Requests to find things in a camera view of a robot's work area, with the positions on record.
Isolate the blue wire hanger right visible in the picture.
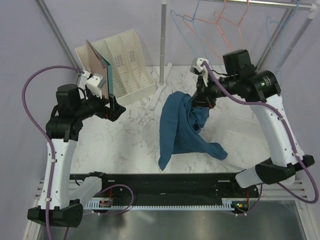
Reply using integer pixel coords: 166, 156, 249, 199
265, 0, 301, 87

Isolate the white clothes rack foot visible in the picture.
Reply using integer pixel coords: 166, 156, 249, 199
149, 62, 173, 110

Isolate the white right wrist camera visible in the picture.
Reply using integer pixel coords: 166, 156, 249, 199
190, 57, 209, 87

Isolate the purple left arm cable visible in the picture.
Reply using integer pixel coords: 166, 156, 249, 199
21, 65, 86, 240

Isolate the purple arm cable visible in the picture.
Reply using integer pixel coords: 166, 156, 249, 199
21, 65, 86, 240
203, 61, 318, 204

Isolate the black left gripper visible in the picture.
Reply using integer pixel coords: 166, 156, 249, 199
74, 86, 125, 122

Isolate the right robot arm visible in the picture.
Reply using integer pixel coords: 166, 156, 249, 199
190, 49, 315, 197

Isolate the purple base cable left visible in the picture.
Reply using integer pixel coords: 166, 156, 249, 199
92, 183, 136, 216

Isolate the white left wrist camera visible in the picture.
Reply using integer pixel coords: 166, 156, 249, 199
80, 71, 105, 99

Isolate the blue wire hanger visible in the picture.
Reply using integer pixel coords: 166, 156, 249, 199
169, 0, 210, 59
265, 0, 301, 87

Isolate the metal clothes rack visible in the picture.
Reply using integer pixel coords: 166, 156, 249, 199
156, 0, 315, 88

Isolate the pink wire hanger right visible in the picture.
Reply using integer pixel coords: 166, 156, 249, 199
213, 0, 250, 50

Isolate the pink wire hanger left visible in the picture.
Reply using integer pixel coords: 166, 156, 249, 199
182, 0, 233, 51

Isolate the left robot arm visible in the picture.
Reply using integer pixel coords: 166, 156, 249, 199
27, 84, 126, 228

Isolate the white slotted cable duct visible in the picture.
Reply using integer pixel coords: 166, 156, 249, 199
83, 198, 235, 211

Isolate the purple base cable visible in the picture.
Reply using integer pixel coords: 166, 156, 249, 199
232, 183, 263, 217
92, 183, 136, 216

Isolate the blue wire hanger left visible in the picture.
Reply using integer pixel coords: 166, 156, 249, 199
169, 0, 210, 59

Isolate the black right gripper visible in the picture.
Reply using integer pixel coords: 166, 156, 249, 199
188, 72, 239, 109

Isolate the blue t shirt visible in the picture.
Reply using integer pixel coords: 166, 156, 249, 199
158, 91, 228, 171

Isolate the pink wire hanger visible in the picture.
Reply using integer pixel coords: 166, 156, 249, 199
182, 0, 233, 51
213, 0, 250, 50

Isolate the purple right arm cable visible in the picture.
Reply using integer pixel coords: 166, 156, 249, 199
203, 61, 318, 204

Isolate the brown cardboard folder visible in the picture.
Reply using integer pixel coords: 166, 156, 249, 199
86, 40, 109, 99

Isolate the teal folder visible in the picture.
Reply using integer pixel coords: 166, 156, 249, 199
101, 55, 114, 94

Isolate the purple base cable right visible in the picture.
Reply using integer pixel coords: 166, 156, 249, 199
232, 183, 263, 217

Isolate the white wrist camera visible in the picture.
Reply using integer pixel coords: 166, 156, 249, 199
190, 57, 209, 87
80, 71, 105, 99

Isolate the white plastic file organizer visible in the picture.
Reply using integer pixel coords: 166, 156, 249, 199
75, 29, 157, 106

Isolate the white plastic laundry basket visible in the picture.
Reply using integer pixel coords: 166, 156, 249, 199
220, 115, 271, 170

